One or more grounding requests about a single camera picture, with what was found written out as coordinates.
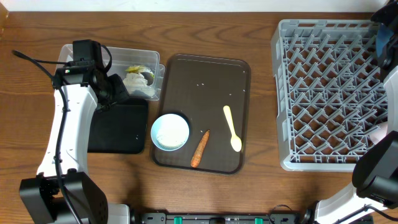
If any paper wrapper waste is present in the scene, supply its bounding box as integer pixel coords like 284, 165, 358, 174
123, 65, 155, 98

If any pink plastic cup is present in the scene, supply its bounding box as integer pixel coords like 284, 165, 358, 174
369, 122, 388, 144

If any dark blue plate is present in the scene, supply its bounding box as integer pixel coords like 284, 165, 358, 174
376, 24, 394, 58

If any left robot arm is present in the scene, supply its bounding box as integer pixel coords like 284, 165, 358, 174
19, 67, 131, 223

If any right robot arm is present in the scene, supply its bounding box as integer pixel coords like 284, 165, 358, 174
301, 1, 397, 223

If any clear plastic waste bin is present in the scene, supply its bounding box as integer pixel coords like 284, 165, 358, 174
55, 44, 164, 102

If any black plastic waste bin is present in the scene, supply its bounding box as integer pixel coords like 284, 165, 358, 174
88, 98, 149, 154

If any grey plastic dishwasher rack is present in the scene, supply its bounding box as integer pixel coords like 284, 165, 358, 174
271, 19, 387, 172

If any light blue rice bowl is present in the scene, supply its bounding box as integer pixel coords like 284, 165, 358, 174
150, 114, 190, 151

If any dark brown serving tray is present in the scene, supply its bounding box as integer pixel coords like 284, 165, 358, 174
150, 54, 251, 175

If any orange carrot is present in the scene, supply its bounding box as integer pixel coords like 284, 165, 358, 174
190, 129, 210, 168

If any pale yellow plastic spoon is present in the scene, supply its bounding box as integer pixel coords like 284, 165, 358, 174
223, 105, 243, 152

